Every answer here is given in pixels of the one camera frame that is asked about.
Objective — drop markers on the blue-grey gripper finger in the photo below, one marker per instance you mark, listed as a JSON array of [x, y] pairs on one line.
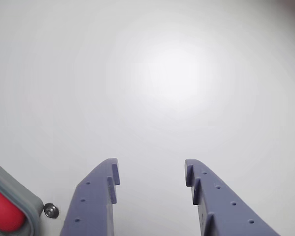
[[93, 201], [223, 211]]

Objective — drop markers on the red ball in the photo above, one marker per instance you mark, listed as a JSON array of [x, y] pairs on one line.
[[5, 211]]

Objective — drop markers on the grey plastic container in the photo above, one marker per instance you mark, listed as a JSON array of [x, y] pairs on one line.
[[19, 196]]

